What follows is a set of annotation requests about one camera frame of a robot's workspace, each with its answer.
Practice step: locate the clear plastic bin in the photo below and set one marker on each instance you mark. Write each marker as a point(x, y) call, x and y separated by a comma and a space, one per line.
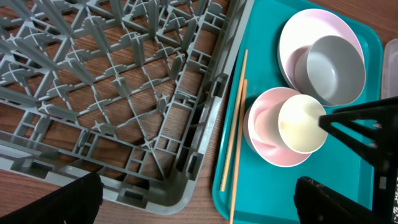
point(390, 70)

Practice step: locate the wooden chopstick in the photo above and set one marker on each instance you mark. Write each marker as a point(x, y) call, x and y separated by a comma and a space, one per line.
point(238, 151)
point(234, 124)

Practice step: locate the wooden chopstick right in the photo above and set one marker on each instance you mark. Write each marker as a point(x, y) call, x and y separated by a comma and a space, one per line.
point(238, 151)

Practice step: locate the wooden chopstick left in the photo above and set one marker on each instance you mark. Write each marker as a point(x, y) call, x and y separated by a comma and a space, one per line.
point(234, 124)

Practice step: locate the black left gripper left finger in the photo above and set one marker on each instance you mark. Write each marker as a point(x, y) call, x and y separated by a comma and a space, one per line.
point(76, 202)

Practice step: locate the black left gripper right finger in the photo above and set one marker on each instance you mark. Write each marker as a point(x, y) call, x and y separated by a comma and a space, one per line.
point(318, 204)

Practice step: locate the grey bowl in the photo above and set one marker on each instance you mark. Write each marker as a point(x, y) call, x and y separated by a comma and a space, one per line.
point(332, 71)

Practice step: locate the grey dishwasher rack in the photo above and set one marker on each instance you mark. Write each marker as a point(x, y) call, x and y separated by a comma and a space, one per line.
point(80, 73)

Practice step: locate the large white pink plate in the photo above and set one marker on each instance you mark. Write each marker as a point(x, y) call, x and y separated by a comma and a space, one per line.
point(302, 30)

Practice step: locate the black food waste tray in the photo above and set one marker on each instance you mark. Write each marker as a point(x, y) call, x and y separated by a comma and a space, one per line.
point(384, 195)

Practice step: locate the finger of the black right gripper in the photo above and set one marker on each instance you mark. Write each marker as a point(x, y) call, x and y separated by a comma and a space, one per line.
point(377, 121)

